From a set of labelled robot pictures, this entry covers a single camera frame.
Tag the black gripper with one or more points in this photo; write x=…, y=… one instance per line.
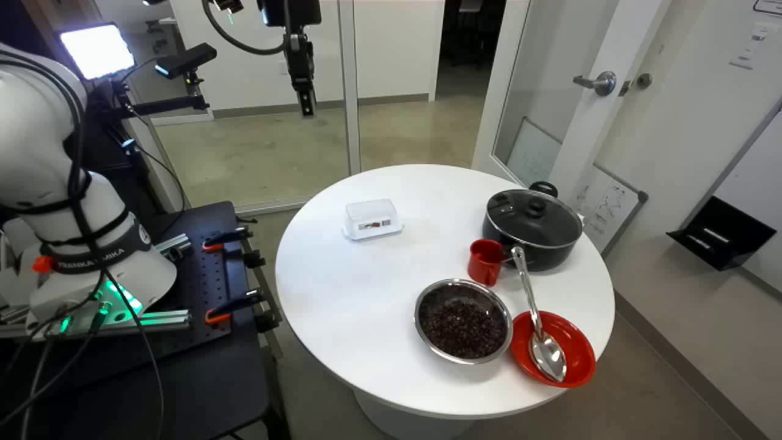
x=298, y=57

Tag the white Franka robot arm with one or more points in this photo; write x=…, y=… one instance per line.
x=49, y=147

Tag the white plastic lid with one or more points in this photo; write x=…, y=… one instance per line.
x=377, y=239

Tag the steel bowl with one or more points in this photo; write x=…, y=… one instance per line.
x=418, y=316

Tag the glass pot lid black knob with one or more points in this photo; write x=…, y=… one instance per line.
x=528, y=222

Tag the bright light panel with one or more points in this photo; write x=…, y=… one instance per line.
x=99, y=50

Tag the red cup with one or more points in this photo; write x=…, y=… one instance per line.
x=487, y=263

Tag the dark coffee beans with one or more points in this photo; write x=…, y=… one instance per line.
x=462, y=321

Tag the black workbench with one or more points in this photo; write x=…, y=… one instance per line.
x=222, y=367

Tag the black cooking pot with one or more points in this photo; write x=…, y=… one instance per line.
x=554, y=258

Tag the white door with window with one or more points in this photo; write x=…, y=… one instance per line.
x=620, y=50

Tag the small leaning whiteboard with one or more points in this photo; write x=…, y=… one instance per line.
x=606, y=207

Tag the silver metal spoon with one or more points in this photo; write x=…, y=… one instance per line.
x=548, y=352

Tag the red plate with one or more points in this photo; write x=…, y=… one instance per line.
x=575, y=346

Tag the white frame post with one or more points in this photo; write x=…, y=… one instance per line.
x=350, y=81

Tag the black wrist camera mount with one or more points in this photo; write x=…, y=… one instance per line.
x=290, y=11

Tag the black stereo camera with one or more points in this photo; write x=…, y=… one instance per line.
x=187, y=59

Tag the aluminium rail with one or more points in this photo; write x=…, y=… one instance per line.
x=123, y=321

